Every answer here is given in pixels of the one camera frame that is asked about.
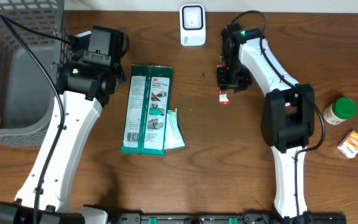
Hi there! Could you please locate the white barcode scanner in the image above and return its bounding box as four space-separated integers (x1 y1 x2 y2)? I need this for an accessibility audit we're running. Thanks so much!
179 4 206 47

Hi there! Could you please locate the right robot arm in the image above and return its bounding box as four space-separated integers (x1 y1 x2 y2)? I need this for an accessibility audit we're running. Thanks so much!
217 23 314 223

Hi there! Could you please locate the orange red stick sachet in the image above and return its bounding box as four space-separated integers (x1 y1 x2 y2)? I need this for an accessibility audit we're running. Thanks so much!
216 63 229 105

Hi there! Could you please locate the green lid jar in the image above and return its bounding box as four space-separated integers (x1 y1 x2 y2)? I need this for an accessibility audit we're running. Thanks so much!
323 97 357 125

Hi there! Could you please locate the grey plastic mesh basket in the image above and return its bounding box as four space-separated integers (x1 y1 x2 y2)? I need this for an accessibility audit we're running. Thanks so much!
0 0 71 146

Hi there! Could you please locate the orange small box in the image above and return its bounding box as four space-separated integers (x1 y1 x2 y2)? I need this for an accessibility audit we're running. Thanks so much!
337 131 358 159

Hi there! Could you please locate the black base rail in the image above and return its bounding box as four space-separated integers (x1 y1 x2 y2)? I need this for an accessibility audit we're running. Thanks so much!
113 212 347 224

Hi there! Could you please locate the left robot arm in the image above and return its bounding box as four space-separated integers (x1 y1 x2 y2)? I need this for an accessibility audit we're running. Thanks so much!
0 26 129 223

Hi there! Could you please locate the light teal wipes packet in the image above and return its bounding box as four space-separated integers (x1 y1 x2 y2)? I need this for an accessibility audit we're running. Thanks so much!
164 108 185 149

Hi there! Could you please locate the green white package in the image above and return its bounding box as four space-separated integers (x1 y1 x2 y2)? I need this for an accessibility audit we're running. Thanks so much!
121 65 173 156

